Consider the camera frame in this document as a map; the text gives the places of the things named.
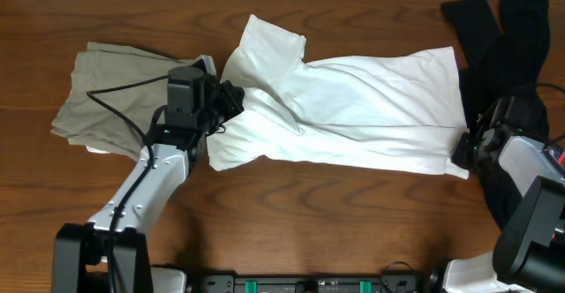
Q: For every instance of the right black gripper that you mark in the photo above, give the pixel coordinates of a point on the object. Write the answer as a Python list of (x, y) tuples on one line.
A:
[(460, 155)]

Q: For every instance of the folded olive green garment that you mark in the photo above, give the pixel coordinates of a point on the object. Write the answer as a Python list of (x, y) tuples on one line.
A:
[(84, 122)]

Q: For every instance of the white t-shirt with logo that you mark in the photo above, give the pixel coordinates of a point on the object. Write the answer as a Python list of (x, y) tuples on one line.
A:
[(395, 113)]

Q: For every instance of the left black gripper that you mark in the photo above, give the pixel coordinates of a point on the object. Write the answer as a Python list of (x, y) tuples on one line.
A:
[(231, 106)]

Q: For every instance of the small white cloth under garment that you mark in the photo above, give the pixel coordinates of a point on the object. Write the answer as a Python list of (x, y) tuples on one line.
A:
[(96, 151)]

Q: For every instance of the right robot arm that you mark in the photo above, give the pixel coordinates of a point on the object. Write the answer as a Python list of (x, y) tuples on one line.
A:
[(529, 253)]

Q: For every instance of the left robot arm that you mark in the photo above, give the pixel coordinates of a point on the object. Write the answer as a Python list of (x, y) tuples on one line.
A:
[(109, 253)]

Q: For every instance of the black garment with red stripe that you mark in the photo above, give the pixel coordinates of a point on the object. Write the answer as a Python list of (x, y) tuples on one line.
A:
[(505, 54)]

